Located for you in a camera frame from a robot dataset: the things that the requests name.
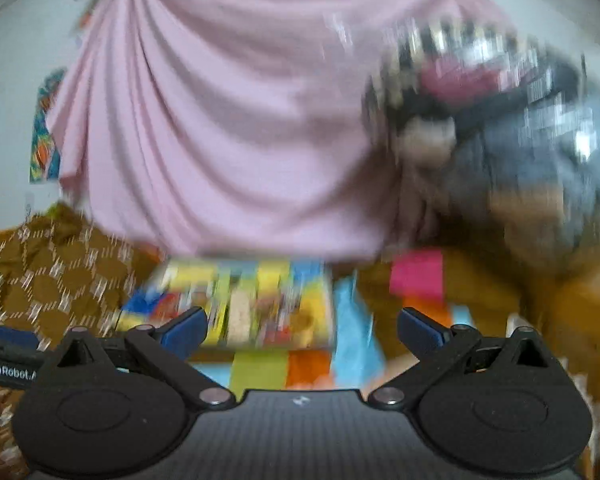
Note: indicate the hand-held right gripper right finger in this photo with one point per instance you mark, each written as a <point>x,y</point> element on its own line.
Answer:
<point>422,332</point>

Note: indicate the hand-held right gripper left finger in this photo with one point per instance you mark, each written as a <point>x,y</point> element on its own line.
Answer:
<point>185,331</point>

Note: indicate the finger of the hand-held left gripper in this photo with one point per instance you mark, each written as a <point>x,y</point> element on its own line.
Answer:
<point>10,336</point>

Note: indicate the pile of colourful snack packets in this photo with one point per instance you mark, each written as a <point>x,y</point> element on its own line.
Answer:
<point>260,300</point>

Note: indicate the colourful printed blanket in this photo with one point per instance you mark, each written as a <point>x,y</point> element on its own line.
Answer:
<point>370,320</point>

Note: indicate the brown patterned cloth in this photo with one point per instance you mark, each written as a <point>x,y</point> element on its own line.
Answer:
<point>45,280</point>

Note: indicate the pink cloth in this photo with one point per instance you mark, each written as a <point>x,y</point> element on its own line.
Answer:
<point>220,120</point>

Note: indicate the black beige patterned bag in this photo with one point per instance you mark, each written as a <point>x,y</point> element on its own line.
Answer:
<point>505,125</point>

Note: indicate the colourful wall poster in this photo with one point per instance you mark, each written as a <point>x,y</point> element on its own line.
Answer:
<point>45,130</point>

